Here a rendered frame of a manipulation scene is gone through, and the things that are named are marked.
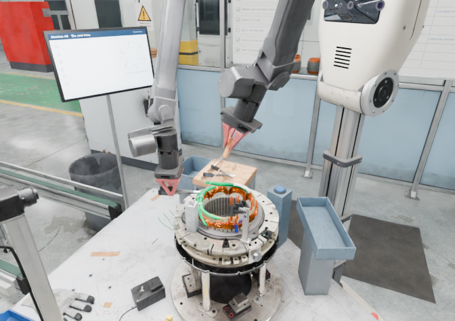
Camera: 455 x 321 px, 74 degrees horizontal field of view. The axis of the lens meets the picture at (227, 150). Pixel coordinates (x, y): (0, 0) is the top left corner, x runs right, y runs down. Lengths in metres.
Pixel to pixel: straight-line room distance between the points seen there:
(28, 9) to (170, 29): 3.64
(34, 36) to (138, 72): 2.76
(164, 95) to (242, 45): 2.34
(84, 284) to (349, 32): 1.21
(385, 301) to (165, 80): 1.95
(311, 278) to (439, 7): 2.34
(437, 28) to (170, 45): 2.39
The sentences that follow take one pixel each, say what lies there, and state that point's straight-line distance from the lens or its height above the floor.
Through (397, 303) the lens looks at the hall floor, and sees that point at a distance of 2.35.
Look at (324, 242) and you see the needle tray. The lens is 1.00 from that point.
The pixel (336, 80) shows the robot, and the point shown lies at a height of 1.46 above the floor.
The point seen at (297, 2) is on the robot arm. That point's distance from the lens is 0.59.
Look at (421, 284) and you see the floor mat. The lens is 2.52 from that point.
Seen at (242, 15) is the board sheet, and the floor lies 1.58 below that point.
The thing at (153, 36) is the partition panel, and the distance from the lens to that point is 3.64.
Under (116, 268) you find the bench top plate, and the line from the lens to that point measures 1.29.
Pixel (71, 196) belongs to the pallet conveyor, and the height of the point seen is 0.75.
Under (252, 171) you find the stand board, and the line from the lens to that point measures 1.22.
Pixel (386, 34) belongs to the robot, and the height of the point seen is 1.60.
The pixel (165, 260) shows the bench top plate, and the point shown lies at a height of 0.78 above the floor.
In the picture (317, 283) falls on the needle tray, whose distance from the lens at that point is 1.14.
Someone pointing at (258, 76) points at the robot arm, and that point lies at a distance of 0.71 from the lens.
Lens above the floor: 1.68
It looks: 26 degrees down
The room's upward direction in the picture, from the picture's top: straight up
